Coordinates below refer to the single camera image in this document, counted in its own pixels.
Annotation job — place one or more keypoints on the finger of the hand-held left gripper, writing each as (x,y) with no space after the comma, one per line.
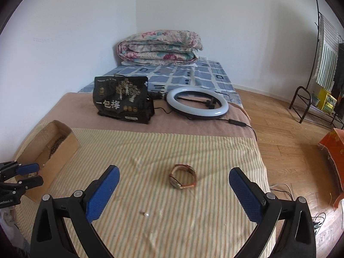
(28,168)
(31,182)

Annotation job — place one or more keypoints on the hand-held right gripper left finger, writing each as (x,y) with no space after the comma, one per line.
(103,193)

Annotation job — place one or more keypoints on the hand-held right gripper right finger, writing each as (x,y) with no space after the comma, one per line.
(244,193)

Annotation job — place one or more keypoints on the cardboard box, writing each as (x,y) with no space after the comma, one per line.
(63,150)

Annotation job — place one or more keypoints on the small pearl earring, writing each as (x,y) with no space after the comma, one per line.
(146,214)

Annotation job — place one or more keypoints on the brown blanket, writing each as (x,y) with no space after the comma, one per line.
(80,115)

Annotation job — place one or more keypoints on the beige striped cloth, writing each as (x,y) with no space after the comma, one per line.
(166,150)

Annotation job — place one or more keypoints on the black printed snack bag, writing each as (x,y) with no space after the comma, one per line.
(121,99)

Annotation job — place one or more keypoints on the black metal clothes rack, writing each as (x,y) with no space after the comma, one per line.
(299,104)

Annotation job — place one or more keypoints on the yellow box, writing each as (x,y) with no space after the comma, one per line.
(328,100)

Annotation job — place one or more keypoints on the blue checkered bedsheet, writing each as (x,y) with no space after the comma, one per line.
(182,79)

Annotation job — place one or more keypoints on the folded floral quilt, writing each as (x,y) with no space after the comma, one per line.
(158,48)

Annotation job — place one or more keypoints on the dark hanging clothes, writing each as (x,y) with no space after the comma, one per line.
(340,70)

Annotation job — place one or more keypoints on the striped hanging towel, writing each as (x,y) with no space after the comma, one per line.
(326,59)

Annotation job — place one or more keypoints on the white wall outlet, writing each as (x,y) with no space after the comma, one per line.
(203,58)

